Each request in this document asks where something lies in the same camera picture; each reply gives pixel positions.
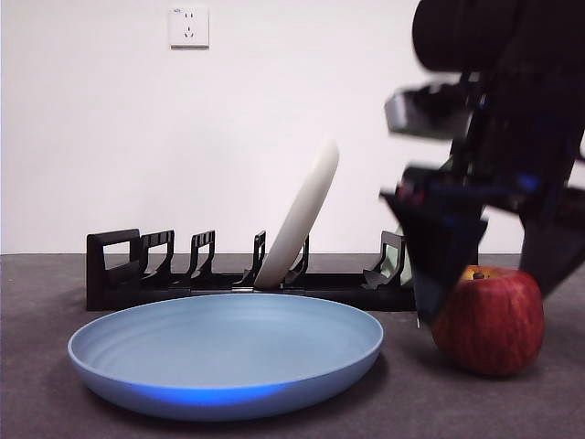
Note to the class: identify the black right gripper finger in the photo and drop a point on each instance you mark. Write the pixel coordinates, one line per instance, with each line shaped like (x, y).
(439, 256)
(553, 242)

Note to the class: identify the red apple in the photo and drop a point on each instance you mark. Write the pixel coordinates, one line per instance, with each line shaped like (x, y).
(493, 324)

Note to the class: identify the blue plate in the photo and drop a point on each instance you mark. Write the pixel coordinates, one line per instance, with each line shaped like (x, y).
(219, 343)

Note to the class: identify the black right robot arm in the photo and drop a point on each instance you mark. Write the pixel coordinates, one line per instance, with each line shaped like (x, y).
(457, 32)

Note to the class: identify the green plate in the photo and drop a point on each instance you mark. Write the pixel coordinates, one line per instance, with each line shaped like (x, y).
(392, 265)

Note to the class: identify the white plate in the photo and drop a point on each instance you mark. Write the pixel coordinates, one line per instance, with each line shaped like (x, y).
(301, 215)

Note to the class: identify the black plate rack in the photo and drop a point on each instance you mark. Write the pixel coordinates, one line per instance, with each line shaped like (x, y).
(114, 292)

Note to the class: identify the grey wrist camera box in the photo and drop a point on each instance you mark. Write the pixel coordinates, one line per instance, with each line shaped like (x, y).
(402, 112)

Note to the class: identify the white wall socket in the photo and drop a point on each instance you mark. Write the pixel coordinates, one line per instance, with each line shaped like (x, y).
(189, 27)

